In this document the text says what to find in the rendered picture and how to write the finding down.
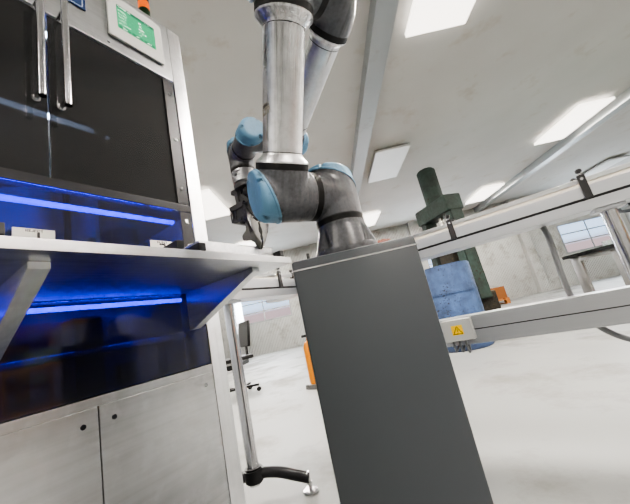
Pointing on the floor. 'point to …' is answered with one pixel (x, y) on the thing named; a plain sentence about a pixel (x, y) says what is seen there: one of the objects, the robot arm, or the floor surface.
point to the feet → (278, 476)
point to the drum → (455, 293)
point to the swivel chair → (246, 346)
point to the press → (437, 201)
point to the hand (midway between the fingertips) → (261, 244)
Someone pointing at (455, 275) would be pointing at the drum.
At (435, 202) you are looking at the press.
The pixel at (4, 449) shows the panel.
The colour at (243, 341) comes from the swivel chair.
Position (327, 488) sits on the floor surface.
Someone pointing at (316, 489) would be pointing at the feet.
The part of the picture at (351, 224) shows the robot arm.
